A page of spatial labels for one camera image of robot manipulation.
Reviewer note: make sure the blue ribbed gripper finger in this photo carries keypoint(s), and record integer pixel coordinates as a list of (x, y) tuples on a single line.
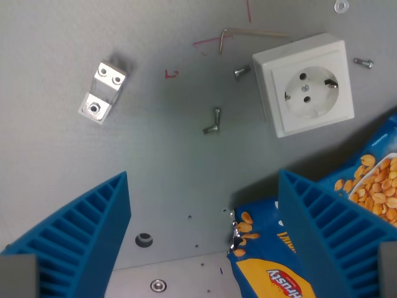
[(328, 229), (77, 236)]

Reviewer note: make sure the blue peanut snack bag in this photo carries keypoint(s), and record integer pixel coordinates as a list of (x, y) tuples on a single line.
[(369, 183)]

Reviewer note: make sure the round table bolt head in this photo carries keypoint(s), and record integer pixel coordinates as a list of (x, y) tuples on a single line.
[(158, 285)]

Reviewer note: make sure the small silver screw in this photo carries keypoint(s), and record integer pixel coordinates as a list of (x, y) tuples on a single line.
[(211, 129), (242, 71), (363, 62), (218, 116)]

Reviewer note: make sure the brass hex allen key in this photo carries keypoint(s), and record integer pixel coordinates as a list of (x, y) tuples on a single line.
[(245, 32)]

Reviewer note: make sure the silver metal washer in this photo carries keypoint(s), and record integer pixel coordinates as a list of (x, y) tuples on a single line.
[(341, 6)]

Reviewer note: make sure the white electrical wall socket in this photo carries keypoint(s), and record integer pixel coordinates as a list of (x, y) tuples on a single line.
[(304, 84)]

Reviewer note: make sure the silver metal angle bracket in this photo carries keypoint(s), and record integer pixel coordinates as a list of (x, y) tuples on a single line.
[(103, 90)]

